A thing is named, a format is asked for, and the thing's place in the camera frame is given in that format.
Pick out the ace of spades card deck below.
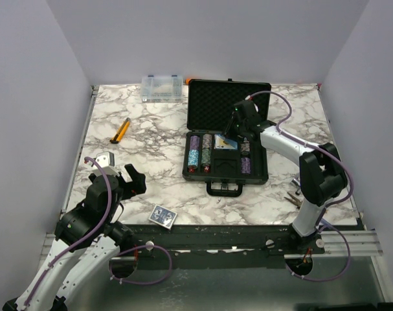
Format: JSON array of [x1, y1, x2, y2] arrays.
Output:
[[214, 134, 238, 150]]

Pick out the blue tan 10 chip stack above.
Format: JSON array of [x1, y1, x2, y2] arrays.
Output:
[[241, 142, 251, 157]]

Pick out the purple 500 chip stack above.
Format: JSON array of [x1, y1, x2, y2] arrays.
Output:
[[241, 157, 251, 174]]

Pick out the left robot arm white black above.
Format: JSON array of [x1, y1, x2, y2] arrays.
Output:
[[3, 164, 146, 310]]

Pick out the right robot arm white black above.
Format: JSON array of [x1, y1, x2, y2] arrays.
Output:
[[223, 100, 348, 254]]

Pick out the black poker set case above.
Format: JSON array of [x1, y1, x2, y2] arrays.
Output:
[[182, 79, 271, 198]]

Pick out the dark green chip stack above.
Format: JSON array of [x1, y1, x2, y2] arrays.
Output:
[[201, 148, 212, 167]]

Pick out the purple chip stack back left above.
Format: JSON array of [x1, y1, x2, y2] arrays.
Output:
[[190, 135, 200, 150]]

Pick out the blue back card deck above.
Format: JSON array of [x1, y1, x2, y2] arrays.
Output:
[[148, 205, 177, 230]]

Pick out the light blue chip stack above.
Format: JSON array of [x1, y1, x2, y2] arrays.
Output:
[[187, 150, 199, 169]]

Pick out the yellow black utility knife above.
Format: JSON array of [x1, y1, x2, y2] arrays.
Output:
[[109, 117, 131, 144]]

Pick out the silver metal clamp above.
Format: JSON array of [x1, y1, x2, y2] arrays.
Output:
[[291, 175, 302, 196]]

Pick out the clear plastic organizer box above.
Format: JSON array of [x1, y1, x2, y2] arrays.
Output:
[[140, 75, 184, 102]]

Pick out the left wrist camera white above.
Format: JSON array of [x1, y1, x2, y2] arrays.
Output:
[[92, 151, 118, 176]]

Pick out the yellow handled pliers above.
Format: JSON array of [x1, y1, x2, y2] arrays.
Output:
[[284, 192, 302, 209]]

